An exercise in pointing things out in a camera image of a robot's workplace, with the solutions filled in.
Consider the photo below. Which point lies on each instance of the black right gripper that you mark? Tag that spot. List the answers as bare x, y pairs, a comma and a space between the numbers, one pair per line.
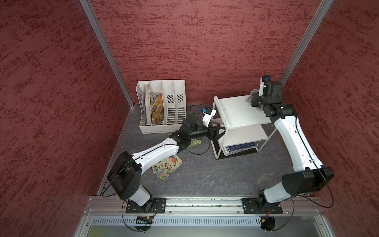
254, 103

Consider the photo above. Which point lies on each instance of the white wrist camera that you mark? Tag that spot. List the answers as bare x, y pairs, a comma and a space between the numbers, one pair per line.
264, 78
208, 114

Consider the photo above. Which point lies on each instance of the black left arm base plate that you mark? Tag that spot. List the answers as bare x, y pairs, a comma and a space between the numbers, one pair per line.
153, 206

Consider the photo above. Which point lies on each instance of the colourful Chinese picture book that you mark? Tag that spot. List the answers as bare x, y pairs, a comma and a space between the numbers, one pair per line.
166, 167

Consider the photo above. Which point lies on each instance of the aluminium corner post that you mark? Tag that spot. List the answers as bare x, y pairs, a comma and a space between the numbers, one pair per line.
312, 28
91, 16

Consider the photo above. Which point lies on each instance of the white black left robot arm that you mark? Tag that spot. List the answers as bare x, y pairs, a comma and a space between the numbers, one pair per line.
125, 174

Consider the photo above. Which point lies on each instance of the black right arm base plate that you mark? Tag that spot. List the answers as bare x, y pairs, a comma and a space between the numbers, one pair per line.
260, 206

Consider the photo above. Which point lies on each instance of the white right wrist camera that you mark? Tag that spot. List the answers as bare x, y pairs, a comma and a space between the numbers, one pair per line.
264, 78

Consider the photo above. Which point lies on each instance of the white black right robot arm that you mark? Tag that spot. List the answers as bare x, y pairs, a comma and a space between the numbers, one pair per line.
310, 175

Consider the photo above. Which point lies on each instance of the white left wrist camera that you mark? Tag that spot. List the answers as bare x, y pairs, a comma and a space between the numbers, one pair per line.
208, 114

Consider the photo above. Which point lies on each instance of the green Treehouse book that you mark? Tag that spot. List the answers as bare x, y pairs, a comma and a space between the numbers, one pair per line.
194, 142

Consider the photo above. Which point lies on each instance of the right aluminium corner post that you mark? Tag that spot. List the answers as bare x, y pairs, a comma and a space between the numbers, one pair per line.
312, 28

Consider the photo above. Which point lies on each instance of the blue white magazines stack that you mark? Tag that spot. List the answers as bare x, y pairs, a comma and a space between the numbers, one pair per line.
146, 104

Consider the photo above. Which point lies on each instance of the blue book under shelf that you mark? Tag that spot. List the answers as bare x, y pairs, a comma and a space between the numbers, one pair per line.
234, 149

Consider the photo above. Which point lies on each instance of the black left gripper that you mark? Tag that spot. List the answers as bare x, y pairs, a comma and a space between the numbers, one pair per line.
215, 135

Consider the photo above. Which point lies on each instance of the grey knitted cloth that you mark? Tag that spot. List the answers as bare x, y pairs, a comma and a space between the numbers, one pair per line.
250, 96

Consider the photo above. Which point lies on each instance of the white perforated magazine file rack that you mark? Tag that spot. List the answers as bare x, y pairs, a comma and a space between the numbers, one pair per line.
174, 99

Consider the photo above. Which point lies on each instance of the white two-tier bookshelf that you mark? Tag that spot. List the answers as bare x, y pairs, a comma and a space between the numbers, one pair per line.
243, 124

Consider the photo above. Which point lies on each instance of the aluminium front rail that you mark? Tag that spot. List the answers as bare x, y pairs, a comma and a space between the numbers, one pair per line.
202, 206

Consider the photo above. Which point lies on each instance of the yellow Chinese comic book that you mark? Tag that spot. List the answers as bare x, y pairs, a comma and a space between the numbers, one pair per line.
156, 108

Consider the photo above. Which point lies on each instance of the left aluminium corner post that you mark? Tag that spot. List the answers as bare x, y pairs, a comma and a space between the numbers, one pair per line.
91, 16

